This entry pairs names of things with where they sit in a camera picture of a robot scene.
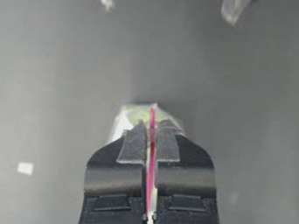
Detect clear bag with pink zip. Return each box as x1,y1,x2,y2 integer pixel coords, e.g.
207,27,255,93
107,101,186,221

